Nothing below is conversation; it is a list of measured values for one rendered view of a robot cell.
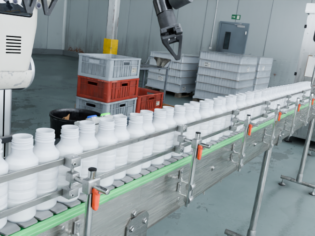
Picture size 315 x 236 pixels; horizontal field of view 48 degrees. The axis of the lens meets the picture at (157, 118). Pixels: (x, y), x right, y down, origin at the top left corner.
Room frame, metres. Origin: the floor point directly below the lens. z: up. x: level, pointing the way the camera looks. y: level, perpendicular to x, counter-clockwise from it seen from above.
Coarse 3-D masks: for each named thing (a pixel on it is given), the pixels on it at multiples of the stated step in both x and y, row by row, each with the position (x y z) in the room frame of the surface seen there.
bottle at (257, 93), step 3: (255, 93) 1.74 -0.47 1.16; (258, 93) 1.74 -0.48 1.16; (255, 96) 1.74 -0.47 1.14; (258, 96) 1.74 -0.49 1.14; (255, 99) 1.74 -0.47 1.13; (258, 99) 1.74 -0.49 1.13; (255, 102) 1.73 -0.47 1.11; (258, 102) 1.73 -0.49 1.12; (255, 108) 1.73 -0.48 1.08; (258, 108) 1.74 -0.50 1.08; (255, 111) 1.73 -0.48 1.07; (258, 111) 1.75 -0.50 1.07; (255, 114) 1.73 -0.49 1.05; (255, 120) 1.73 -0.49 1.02; (255, 123) 1.74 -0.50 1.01
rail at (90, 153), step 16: (272, 112) 1.96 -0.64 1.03; (176, 128) 1.04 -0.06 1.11; (224, 128) 1.38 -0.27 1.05; (112, 144) 0.79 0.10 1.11; (128, 144) 0.84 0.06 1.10; (64, 160) 0.66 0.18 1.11; (144, 160) 0.91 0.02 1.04; (0, 176) 0.55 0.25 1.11; (16, 176) 0.57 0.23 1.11; (16, 208) 0.57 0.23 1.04
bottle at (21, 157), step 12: (12, 144) 0.61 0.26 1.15; (24, 144) 0.61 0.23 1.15; (12, 156) 0.60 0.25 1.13; (24, 156) 0.60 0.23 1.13; (36, 156) 0.63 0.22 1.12; (12, 168) 0.59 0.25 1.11; (24, 168) 0.59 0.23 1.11; (12, 180) 0.59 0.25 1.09; (24, 180) 0.59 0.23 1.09; (36, 180) 0.62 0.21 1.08; (12, 192) 0.59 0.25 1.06; (24, 192) 0.60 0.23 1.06; (36, 192) 0.62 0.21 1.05; (12, 204) 0.59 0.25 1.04; (12, 216) 0.59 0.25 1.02; (24, 216) 0.60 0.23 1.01
